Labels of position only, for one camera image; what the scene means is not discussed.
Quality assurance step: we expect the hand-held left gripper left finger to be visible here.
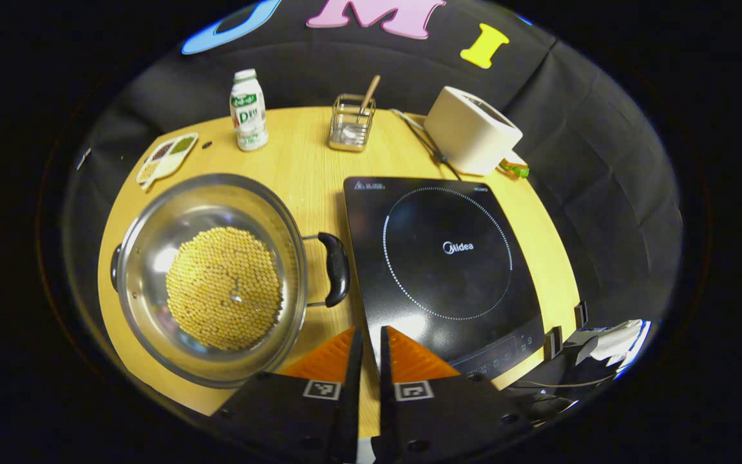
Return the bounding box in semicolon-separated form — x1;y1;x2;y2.
213;325;364;464

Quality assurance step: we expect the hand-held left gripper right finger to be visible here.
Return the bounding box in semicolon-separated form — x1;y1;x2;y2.
371;325;533;464

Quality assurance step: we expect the black induction cooktop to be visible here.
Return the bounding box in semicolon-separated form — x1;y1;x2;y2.
343;177;546;381

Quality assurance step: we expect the pile of yellow soybeans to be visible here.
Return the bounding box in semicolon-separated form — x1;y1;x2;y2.
166;226;283;352

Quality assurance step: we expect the steel pot with black handles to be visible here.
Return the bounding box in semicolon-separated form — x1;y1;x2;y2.
110;173;351;389

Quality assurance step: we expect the toy sandwich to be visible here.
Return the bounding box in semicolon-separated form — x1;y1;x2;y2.
499;155;531;179

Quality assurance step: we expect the white toaster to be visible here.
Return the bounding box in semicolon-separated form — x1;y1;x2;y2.
424;86;524;177

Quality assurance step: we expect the white drink bottle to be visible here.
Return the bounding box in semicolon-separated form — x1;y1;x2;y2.
230;68;269;152

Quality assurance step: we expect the white divided bean dish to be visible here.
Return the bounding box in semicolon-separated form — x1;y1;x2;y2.
136;133;199;191

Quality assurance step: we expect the wooden spoon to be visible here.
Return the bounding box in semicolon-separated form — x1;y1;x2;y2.
357;75;382;123

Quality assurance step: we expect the black backdrop cloth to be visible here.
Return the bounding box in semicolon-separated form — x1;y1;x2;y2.
62;0;684;394

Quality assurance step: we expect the toaster power cable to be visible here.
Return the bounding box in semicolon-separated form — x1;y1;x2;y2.
390;108;463;181

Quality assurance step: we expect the wire utensil holder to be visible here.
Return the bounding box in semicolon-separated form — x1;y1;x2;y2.
329;94;376;153

